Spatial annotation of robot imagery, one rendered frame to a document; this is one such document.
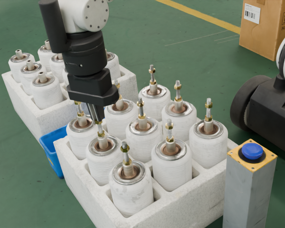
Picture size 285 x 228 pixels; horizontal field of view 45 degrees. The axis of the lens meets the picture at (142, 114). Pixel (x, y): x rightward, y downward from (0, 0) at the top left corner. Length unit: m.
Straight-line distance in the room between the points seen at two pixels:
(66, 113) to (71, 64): 0.52
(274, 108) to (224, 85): 0.48
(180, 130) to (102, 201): 0.28
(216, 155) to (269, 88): 0.34
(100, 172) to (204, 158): 0.26
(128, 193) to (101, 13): 0.38
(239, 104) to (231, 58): 0.61
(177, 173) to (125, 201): 0.14
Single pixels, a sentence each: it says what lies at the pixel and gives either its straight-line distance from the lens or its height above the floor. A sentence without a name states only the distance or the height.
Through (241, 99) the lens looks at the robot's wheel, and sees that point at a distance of 1.17.
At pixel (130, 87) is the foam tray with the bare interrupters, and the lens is 1.30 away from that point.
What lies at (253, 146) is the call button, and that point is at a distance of 0.73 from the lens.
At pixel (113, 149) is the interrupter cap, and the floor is 0.25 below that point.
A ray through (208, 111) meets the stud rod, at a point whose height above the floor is 0.31.
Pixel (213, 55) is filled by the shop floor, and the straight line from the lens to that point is 1.78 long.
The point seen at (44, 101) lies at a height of 0.20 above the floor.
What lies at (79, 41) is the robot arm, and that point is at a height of 0.55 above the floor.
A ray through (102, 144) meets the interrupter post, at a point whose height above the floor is 0.26.
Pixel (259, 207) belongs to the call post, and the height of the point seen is 0.18.
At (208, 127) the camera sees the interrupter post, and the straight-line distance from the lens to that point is 0.87.
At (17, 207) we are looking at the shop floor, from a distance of 1.16.
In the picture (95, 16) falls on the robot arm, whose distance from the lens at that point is 0.65.
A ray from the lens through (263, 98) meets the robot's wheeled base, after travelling 1.13.
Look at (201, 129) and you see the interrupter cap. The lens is 0.89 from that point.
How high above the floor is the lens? 0.81
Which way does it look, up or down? 36 degrees down
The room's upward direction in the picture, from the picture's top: 7 degrees counter-clockwise
